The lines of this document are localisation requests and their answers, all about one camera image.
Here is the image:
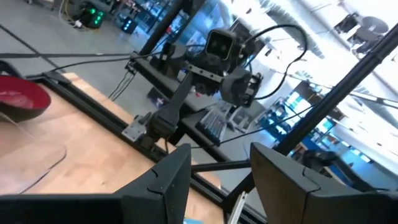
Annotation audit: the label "red bowl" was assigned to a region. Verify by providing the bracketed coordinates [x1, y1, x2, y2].
[0, 74, 52, 123]

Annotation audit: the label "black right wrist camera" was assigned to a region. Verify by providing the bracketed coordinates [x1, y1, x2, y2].
[204, 28, 238, 62]

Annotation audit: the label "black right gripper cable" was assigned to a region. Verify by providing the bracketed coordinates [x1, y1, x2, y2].
[245, 24, 309, 101]

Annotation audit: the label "black computer green lights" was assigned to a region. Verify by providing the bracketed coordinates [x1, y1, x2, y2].
[79, 1, 108, 30]

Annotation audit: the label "black desk cables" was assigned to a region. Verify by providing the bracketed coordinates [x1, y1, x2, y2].
[108, 70, 136, 103]

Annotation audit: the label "grey desk top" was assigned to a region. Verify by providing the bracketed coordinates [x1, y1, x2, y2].
[182, 107, 268, 164]

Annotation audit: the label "backlit keyboard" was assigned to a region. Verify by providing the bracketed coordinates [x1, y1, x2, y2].
[195, 108, 228, 146]

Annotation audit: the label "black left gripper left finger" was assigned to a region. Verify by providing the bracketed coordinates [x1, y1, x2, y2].
[0, 143, 192, 224]

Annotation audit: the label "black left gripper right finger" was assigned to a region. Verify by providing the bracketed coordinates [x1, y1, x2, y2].
[249, 142, 398, 224]

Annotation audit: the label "silver ventilation duct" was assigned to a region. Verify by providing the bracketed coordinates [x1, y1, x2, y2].
[259, 0, 326, 60]

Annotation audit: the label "black table frame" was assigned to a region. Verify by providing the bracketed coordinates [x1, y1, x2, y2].
[0, 0, 398, 224]

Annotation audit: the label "clear plastic container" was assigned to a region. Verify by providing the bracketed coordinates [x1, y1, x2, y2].
[0, 111, 68, 196]

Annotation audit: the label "silver arm base bracket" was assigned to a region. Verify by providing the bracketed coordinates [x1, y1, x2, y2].
[121, 114, 149, 143]

